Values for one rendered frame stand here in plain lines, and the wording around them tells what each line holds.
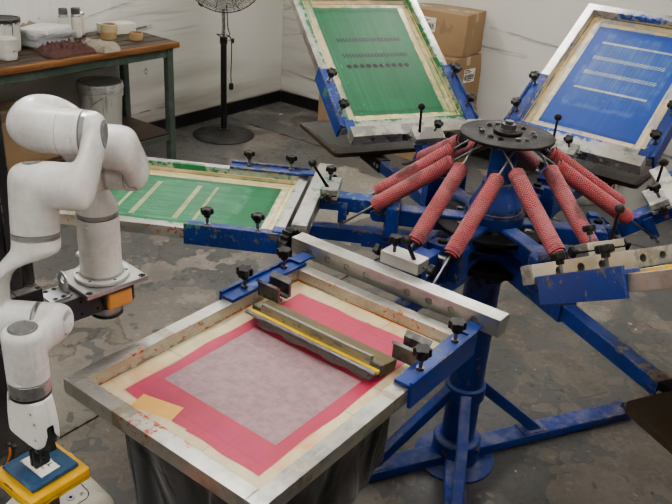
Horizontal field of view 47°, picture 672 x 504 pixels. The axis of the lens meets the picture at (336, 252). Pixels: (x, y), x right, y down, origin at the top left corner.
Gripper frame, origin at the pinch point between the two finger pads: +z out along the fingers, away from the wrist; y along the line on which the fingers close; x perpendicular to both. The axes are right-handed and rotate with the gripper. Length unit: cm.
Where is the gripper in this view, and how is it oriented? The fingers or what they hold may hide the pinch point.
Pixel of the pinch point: (39, 455)
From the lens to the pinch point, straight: 162.9
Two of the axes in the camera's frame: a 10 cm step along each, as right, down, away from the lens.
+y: 7.9, 3.2, -5.3
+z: -0.6, 8.9, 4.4
